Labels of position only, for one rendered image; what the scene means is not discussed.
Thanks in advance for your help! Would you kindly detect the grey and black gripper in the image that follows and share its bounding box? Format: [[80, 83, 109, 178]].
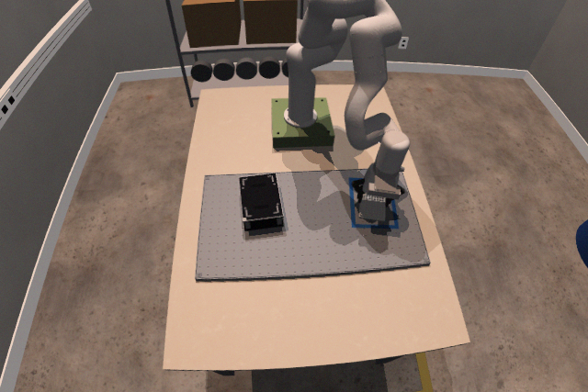
[[352, 163, 405, 207]]

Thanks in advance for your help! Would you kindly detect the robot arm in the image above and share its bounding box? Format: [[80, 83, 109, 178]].
[[284, 0, 410, 199]]

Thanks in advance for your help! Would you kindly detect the blue tape rectangle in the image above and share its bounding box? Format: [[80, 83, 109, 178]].
[[349, 177, 399, 229]]

